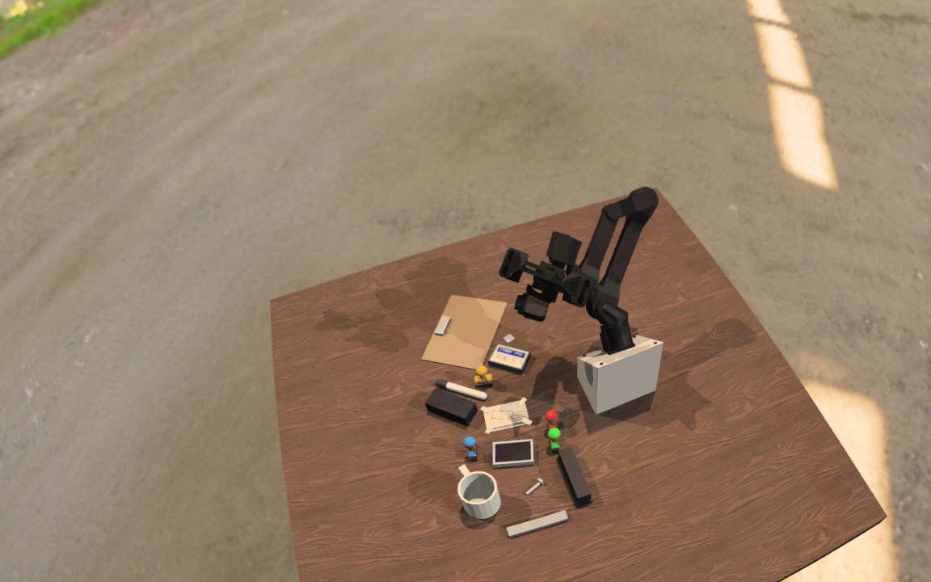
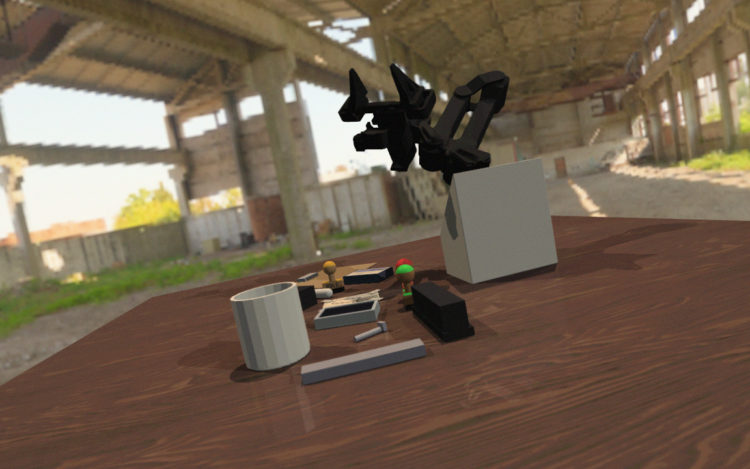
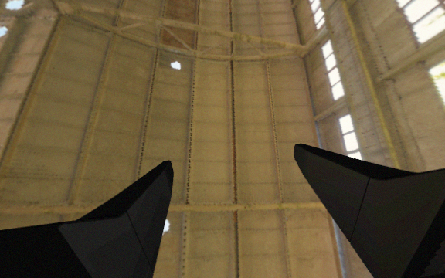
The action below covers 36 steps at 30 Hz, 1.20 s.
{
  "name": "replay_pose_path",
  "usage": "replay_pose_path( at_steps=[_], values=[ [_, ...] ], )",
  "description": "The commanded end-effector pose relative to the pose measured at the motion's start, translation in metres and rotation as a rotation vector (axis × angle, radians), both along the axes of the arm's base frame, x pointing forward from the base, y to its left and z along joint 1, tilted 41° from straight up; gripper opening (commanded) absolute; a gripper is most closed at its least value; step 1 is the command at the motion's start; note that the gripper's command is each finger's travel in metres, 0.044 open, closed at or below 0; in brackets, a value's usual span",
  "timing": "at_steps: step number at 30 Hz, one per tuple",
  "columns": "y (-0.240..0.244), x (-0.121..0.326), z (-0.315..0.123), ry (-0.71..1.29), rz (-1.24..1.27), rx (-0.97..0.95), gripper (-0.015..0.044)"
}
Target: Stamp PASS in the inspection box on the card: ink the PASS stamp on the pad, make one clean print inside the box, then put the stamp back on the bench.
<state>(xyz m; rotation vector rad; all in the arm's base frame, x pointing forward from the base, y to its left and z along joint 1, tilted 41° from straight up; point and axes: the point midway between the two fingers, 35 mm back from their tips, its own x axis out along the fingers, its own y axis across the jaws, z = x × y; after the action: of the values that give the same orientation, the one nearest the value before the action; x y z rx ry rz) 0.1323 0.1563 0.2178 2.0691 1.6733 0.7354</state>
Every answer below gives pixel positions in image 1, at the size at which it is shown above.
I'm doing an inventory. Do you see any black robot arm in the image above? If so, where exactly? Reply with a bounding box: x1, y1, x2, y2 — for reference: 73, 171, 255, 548
515, 187, 659, 355

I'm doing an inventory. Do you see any grey cup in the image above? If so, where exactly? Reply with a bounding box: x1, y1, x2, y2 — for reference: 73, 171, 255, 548
458, 464, 500, 519

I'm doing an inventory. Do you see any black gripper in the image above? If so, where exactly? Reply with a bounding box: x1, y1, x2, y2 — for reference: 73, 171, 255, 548
499, 247, 593, 307

